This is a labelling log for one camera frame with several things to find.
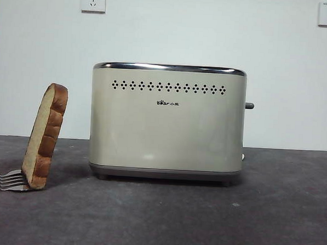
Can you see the grey toaster lever knob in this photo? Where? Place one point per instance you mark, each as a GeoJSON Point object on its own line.
{"type": "Point", "coordinates": [249, 106]}

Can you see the white toaster side dial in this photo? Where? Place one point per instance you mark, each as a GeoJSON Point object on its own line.
{"type": "Point", "coordinates": [243, 157]}

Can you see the brown-crusted bread slice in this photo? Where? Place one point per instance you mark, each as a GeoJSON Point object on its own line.
{"type": "Point", "coordinates": [42, 138]}

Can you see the cream two-slot toaster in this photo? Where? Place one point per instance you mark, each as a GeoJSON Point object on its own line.
{"type": "Point", "coordinates": [165, 133]}

